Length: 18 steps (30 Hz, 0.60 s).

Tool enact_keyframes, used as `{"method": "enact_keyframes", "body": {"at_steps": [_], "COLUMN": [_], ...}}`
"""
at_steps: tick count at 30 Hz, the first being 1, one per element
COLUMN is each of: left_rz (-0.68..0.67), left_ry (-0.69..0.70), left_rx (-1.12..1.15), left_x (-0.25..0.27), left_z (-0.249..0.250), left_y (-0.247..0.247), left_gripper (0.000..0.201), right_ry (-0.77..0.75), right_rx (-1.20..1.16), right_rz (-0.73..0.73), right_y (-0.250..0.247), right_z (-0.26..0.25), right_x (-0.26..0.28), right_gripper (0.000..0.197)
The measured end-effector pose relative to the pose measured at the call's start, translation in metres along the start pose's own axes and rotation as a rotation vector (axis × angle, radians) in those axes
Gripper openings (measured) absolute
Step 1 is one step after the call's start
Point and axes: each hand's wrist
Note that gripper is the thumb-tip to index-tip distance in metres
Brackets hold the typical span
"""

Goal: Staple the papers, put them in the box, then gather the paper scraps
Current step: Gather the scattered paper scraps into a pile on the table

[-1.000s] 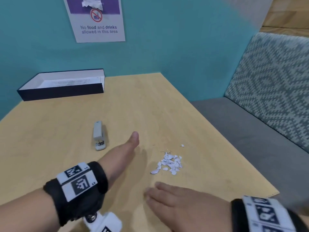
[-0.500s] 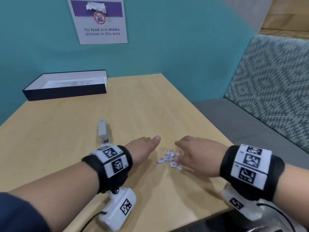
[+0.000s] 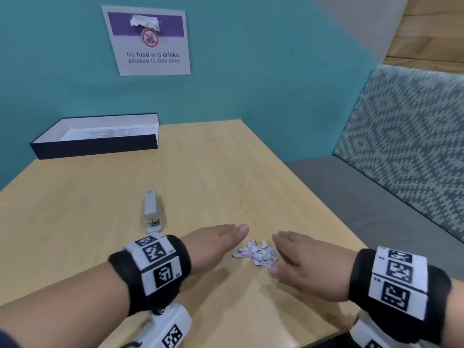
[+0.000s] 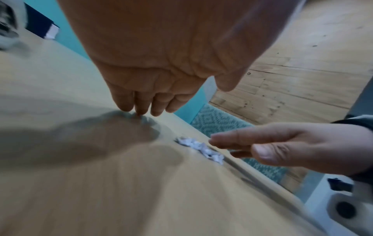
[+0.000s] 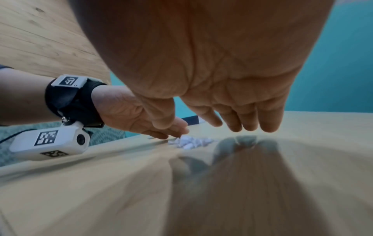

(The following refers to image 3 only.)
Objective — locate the person's right hand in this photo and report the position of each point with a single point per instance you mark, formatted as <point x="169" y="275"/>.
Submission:
<point x="319" y="268"/>

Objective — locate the person's right forearm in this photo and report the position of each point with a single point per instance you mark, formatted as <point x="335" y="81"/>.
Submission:
<point x="456" y="326"/>

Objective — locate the wooden wall panel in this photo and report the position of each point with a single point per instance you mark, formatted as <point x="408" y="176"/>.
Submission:
<point x="427" y="36"/>

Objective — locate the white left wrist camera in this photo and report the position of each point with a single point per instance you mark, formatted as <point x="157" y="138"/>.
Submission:
<point x="170" y="322"/>

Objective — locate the person's left forearm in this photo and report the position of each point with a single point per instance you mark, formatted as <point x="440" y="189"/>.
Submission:
<point x="65" y="308"/>

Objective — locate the printed white paper sheet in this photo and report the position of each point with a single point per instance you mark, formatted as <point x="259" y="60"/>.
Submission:
<point x="108" y="132"/>

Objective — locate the black right wristband with markers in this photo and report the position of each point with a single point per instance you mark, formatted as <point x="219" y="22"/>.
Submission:
<point x="362" y="282"/>

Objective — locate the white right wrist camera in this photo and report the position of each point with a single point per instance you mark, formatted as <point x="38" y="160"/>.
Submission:
<point x="369" y="333"/>

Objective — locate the white and purple wall sign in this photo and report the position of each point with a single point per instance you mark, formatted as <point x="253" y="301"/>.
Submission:
<point x="152" y="65"/>

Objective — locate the white stapler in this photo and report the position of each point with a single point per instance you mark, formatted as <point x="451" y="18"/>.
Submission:
<point x="150" y="206"/>

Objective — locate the crumpled white tape piece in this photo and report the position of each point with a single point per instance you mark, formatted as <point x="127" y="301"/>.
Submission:
<point x="145" y="20"/>

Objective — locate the person's left hand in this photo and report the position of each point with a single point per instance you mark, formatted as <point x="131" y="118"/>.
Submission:
<point x="210" y="246"/>

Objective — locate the patterned teal sofa backrest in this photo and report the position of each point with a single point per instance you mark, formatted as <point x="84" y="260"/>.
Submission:
<point x="409" y="141"/>

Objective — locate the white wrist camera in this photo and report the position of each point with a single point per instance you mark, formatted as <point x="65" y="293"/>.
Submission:
<point x="170" y="322"/>
<point x="369" y="333"/>

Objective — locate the dark box with white inside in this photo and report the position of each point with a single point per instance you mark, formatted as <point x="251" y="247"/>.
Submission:
<point x="94" y="146"/>

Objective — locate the grey sofa seat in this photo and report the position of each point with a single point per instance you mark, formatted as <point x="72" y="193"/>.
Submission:
<point x="362" y="202"/>

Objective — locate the white paper scraps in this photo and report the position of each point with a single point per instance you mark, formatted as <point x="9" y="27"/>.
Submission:
<point x="259" y="253"/>

